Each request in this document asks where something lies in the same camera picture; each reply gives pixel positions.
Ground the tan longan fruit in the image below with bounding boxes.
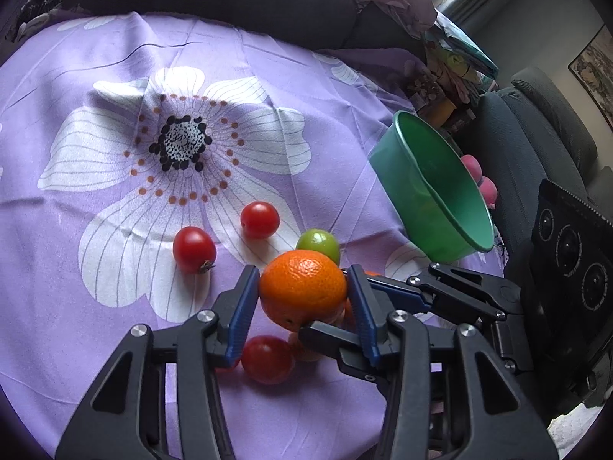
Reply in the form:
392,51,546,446
288,332,322,362

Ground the green plum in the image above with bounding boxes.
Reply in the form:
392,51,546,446
296,228,341,265

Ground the red cherry tomato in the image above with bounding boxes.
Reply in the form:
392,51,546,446
240,202,280,240
172,227,217,274
241,335,295,385

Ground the framed wall picture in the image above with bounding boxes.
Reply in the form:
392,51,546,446
568,25,613,128

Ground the grey armchair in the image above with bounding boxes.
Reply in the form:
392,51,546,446
469,67,612,255

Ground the purple floral tablecloth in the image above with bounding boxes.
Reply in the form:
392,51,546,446
0,10,509,460

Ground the large orange mandarin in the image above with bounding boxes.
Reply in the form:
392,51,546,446
259,249,347,332

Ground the stack of colourful books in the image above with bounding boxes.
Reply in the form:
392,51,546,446
409,10,499,130

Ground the green plastic bowl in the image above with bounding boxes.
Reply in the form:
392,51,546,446
369,111,495,263

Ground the pink pig toy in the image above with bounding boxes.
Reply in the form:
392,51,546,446
460,155,498,210

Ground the small orange mandarin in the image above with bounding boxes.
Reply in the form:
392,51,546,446
344,270,379,326

